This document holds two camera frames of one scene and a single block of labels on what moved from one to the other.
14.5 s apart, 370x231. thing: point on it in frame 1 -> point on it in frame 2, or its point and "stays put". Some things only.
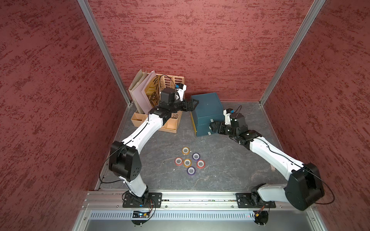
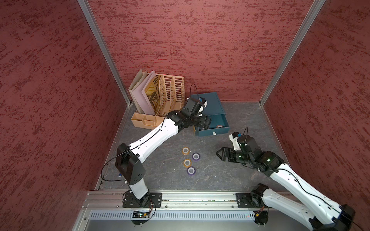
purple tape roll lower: (191, 171) stays put
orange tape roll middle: (187, 162) stays put
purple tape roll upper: (195, 156) stays put
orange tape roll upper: (185, 150) stays put
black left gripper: (191, 108) -> (204, 121)
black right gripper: (221, 125) -> (231, 152)
